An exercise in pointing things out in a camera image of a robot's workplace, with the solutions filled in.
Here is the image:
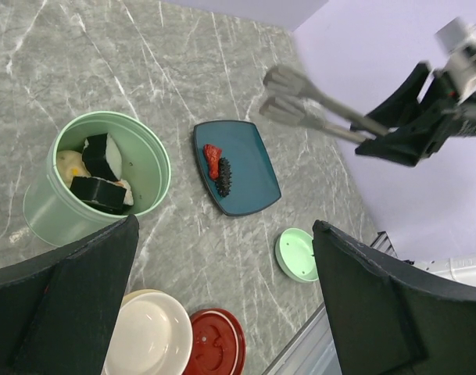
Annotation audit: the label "teal square plate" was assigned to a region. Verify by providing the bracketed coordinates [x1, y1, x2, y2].
[193, 120, 281, 217]

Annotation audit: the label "aluminium rail frame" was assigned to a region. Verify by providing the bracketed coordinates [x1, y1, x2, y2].
[260, 230, 399, 375]

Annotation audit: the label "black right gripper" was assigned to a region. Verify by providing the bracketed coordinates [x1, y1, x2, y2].
[355, 62, 476, 167]

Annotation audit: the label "beige bun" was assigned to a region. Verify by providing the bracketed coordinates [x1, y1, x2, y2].
[56, 150, 91, 188]

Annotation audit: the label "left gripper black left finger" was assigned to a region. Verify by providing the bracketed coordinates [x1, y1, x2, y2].
[0, 215, 139, 374]

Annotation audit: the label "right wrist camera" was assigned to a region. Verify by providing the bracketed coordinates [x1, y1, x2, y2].
[435, 17, 476, 102]

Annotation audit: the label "cream inner bowl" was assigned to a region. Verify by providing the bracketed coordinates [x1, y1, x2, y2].
[102, 289, 193, 374]

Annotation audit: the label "green cylindrical lunch container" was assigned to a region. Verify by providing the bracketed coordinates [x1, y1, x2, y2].
[23, 111, 171, 247]

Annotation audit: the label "orange sushi roll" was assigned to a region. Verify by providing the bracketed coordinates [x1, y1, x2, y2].
[70, 177, 134, 215]

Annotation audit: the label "green round lid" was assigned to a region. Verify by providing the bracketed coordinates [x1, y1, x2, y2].
[274, 227, 319, 284]

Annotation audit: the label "red round lid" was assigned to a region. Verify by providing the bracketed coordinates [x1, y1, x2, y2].
[183, 308, 246, 375]

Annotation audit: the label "white sushi roll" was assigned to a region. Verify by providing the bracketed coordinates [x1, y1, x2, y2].
[82, 133, 123, 182]

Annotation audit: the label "black spiky toy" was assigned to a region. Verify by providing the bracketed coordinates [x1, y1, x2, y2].
[215, 158, 232, 198]

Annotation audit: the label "steel serving tongs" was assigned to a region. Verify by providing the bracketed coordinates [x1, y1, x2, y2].
[259, 65, 388, 145]

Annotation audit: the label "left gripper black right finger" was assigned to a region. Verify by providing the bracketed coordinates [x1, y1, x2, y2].
[313, 220, 476, 374]

